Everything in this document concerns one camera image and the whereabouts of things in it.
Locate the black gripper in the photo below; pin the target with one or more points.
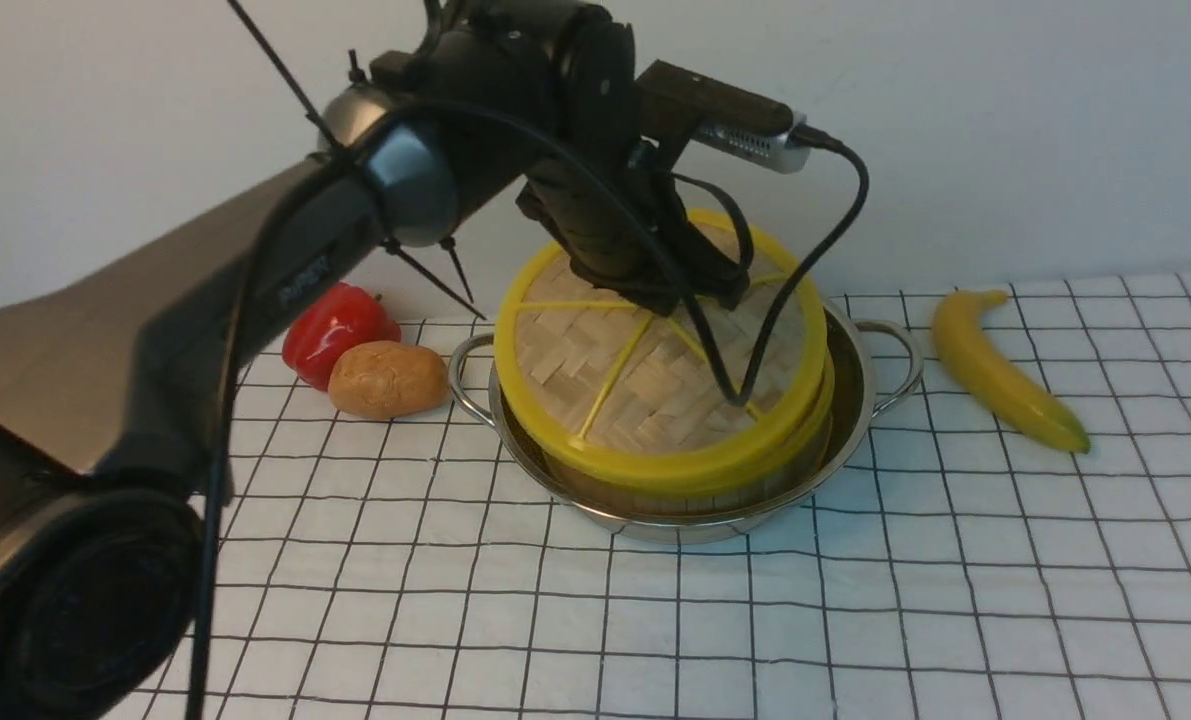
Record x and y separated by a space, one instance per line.
605 250

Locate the yellow bamboo steamer lid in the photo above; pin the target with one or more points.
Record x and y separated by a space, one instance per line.
628 395

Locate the yellow bamboo steamer basket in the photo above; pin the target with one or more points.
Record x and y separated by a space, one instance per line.
751 483

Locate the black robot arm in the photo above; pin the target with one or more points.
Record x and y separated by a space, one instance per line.
117 393

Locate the stainless steel pot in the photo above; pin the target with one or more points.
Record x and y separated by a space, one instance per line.
856 404

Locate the red bell pepper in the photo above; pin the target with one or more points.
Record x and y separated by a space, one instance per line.
345 317

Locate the brown potato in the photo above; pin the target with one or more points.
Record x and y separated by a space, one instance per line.
383 380

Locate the yellow banana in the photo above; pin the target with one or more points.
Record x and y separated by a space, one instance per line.
971 359

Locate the white checkered tablecloth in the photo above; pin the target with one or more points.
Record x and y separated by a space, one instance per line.
951 570

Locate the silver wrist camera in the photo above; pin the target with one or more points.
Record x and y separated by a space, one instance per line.
680 106

